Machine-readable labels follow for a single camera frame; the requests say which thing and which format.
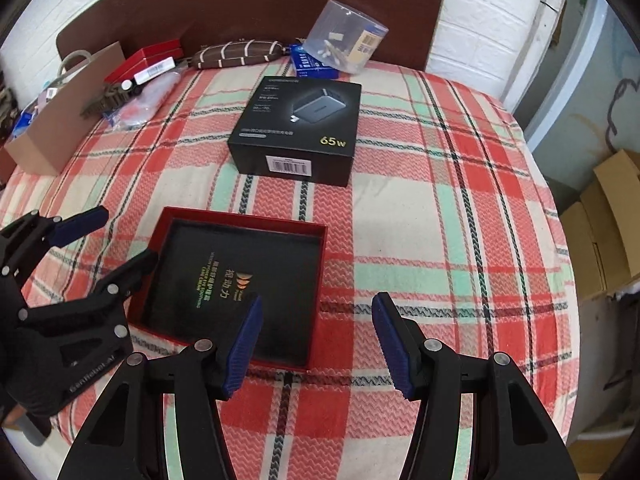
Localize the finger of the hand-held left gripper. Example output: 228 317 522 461
17 249 160 322
0 206 109 306

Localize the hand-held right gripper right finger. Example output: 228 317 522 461
371 291 576 480

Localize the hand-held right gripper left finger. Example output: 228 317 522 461
57 292 264 480

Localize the shallow red box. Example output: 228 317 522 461
127 206 329 374

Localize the brown cardboard box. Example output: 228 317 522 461
4 41 127 177

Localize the black charger box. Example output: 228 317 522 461
227 76 363 187

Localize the brown hair claw clip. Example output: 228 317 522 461
80 80 139 119

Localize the clear plastic bag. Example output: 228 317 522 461
104 71 184 129

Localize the plaid bed sheet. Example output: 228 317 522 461
0 57 577 480

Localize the red and white box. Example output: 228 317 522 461
104 39 182 87

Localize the brown striped pouch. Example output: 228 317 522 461
192 38 284 70

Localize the stack of cardboard boxes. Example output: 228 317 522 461
556 148 640 461

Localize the blue packet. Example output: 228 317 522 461
290 44 342 81

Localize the brown wooden headboard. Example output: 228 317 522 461
56 0 449 75

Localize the clear plastic box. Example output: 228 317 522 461
303 0 390 72

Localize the pale door with cartoon drawing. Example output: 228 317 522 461
515 0 640 183

